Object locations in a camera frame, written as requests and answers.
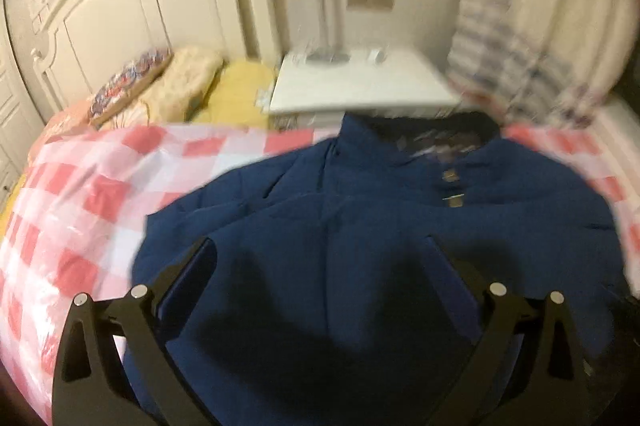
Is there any navy blue jacket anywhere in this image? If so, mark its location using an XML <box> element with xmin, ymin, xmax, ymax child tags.
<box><xmin>131</xmin><ymin>114</ymin><xmax>629</xmax><ymax>425</ymax></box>

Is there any pink checkered bed cover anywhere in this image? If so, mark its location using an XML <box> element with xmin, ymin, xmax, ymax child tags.
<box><xmin>1</xmin><ymin>112</ymin><xmax>639</xmax><ymax>425</ymax></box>

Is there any cream wardrobe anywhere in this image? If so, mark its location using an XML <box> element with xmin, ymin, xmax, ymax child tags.
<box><xmin>0</xmin><ymin>0</ymin><xmax>44</xmax><ymax>206</ymax></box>

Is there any cream lace pillow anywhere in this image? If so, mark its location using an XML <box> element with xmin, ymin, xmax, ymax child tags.
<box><xmin>141</xmin><ymin>46</ymin><xmax>224</xmax><ymax>124</ymax></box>

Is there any colourful patterned pillow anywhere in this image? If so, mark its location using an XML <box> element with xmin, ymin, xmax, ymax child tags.
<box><xmin>88</xmin><ymin>47</ymin><xmax>174</xmax><ymax>127</ymax></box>

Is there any yellow pillow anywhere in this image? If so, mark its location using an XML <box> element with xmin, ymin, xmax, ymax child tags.
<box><xmin>190</xmin><ymin>61</ymin><xmax>277</xmax><ymax>129</ymax></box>

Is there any striped printed curtain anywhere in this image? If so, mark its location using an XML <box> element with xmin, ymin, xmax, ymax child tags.
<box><xmin>447</xmin><ymin>0</ymin><xmax>639</xmax><ymax>127</ymax></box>

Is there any white bedside table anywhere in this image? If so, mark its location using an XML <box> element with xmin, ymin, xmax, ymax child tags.
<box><xmin>267</xmin><ymin>47</ymin><xmax>461</xmax><ymax>129</ymax></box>

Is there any cream wooden headboard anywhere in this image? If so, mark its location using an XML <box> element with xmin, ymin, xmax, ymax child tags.
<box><xmin>32</xmin><ymin>0</ymin><xmax>282</xmax><ymax>112</ymax></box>

